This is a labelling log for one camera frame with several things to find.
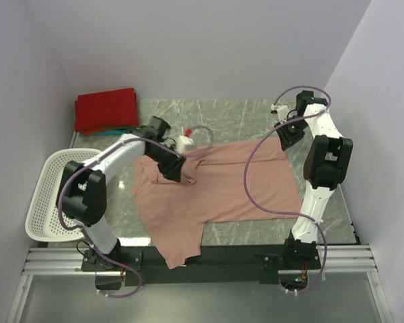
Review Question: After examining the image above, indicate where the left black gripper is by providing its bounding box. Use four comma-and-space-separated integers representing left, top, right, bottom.
147, 143, 187, 182

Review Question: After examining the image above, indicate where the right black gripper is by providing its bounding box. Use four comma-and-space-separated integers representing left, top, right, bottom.
273, 116, 308, 151

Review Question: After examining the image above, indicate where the pink t-shirt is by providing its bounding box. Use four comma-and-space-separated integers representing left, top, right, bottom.
132, 137, 302, 269

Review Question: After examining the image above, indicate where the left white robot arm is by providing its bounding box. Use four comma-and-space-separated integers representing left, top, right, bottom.
56, 116, 186, 271

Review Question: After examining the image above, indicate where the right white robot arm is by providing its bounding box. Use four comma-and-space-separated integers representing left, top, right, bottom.
271, 86, 354, 244

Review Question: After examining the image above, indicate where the folded teal t-shirt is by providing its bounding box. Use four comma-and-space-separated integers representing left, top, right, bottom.
93, 127, 133, 136

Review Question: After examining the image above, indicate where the folded red t-shirt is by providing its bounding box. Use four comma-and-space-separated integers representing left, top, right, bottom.
74, 88, 139, 133

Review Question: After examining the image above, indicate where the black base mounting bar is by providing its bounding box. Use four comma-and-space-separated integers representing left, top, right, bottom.
81, 244, 326, 286

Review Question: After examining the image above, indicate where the white perforated laundry basket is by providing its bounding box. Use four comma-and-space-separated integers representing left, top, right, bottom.
25, 148, 100, 243

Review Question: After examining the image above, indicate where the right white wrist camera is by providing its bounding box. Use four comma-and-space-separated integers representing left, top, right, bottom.
271, 104, 290, 123

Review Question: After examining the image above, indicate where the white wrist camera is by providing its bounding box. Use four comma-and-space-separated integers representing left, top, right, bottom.
175, 129, 197, 154
271, 104, 290, 123

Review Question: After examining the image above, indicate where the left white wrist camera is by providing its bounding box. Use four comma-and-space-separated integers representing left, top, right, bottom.
175, 129, 197, 154

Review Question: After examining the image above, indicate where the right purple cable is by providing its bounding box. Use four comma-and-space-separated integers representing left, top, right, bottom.
243, 85, 333, 294

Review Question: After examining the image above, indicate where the purple cable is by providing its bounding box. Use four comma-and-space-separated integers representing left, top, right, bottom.
243, 85, 333, 294
59, 124, 216, 299

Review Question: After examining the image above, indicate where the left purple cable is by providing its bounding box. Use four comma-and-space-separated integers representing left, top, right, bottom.
59, 124, 216, 299

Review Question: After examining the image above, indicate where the aluminium frame rail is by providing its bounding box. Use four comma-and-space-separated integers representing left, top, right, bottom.
7, 245, 394, 322

